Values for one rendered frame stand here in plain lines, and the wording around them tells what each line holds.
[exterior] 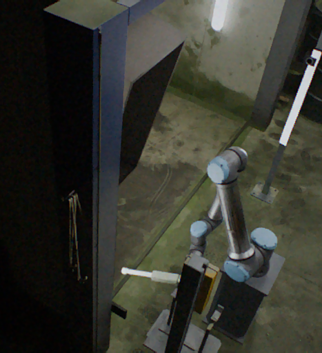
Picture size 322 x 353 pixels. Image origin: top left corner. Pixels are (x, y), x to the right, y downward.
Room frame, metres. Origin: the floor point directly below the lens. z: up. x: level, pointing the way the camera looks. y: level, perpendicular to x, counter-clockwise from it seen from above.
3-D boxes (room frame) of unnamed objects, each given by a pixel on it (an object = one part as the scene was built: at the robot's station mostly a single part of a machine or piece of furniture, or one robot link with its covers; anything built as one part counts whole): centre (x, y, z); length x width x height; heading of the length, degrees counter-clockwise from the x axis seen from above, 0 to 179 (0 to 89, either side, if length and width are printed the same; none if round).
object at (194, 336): (1.07, -0.23, 0.95); 0.26 x 0.15 x 0.32; 65
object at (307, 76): (2.89, -0.90, 1.02); 0.06 x 0.02 x 0.83; 65
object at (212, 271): (0.97, -0.19, 1.42); 0.12 x 0.06 x 0.26; 65
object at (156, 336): (1.05, -0.22, 0.78); 0.31 x 0.23 x 0.01; 65
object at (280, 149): (2.93, -0.92, 0.82); 0.05 x 0.05 x 1.64; 65
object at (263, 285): (1.68, -0.62, 0.32); 0.31 x 0.31 x 0.64; 65
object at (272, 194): (2.93, -0.92, 0.01); 0.20 x 0.20 x 0.01; 65
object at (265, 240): (1.67, -0.62, 0.83); 0.17 x 0.15 x 0.18; 144
